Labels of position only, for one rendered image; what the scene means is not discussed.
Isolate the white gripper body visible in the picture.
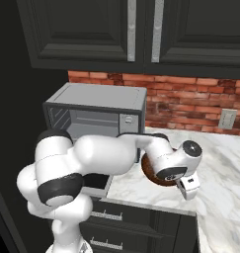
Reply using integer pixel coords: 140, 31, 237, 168
180, 183, 201, 202

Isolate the brown bowl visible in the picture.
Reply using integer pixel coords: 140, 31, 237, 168
140, 148, 179, 188

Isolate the toaster oven door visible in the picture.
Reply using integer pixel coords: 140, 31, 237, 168
79, 172, 115, 199

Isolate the grey toaster oven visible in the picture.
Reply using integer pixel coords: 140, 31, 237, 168
41, 82, 148, 166

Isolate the dark base cupboard door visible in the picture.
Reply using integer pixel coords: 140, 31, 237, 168
153, 210, 200, 253

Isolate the dark drawer front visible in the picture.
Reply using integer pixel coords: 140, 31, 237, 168
79, 221, 156, 253
89, 198, 156, 235

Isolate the dark tall cupboard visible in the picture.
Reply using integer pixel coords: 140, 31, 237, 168
0, 0, 70, 253

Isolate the grey wall socket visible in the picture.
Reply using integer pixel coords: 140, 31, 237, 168
217, 108, 239, 130

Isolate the silver drawer handle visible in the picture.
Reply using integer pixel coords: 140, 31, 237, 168
89, 238, 123, 251
90, 211, 123, 222

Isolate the dark wall cupboard door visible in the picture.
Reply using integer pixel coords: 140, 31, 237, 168
16, 0, 146, 74
144, 0, 240, 80

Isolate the silver cupboard handle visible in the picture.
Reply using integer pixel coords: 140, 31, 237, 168
126, 0, 137, 63
150, 0, 166, 64

